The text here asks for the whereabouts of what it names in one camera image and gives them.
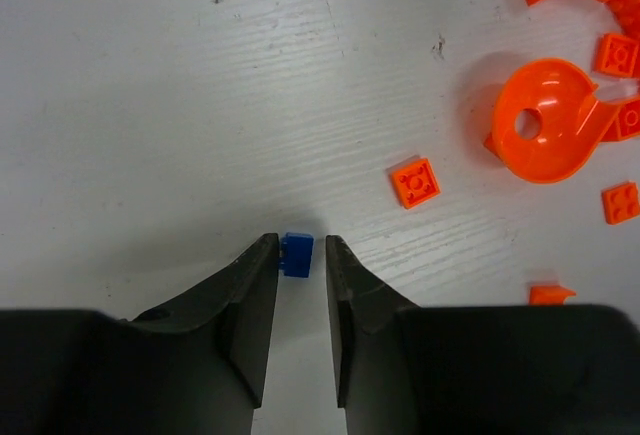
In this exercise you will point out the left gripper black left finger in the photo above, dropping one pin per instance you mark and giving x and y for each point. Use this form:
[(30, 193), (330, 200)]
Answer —
[(195, 364)]

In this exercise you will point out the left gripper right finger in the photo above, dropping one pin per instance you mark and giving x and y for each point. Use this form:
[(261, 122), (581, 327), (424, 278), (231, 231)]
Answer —
[(405, 369)]

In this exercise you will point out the orange round lego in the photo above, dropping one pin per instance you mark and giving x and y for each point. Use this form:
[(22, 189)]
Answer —
[(547, 121)]

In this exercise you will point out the bottom orange lego brick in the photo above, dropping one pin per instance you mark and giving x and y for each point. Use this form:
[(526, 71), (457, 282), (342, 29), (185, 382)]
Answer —
[(542, 295)]

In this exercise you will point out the flat orange lego plate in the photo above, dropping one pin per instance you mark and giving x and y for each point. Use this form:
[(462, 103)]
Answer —
[(414, 183)]

